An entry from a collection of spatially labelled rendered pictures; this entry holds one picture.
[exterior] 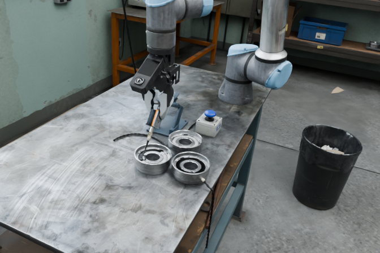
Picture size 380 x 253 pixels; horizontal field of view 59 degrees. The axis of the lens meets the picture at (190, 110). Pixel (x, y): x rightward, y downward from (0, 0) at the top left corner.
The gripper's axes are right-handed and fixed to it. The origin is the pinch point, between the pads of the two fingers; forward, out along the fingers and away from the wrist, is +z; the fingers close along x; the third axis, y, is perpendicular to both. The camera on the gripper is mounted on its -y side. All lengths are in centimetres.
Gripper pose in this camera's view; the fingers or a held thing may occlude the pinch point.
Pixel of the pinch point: (156, 115)
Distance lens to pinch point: 96.2
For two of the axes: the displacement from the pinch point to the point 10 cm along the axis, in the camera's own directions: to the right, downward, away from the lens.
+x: -9.1, -2.5, 3.3
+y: 4.1, -4.3, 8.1
